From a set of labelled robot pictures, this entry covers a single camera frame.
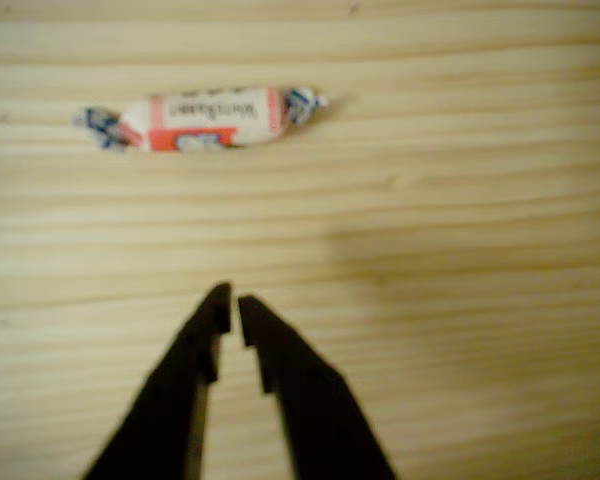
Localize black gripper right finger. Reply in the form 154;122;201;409
237;293;400;480

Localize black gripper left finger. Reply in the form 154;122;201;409
82;281;234;480

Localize white red candy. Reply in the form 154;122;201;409
72;85;331;154

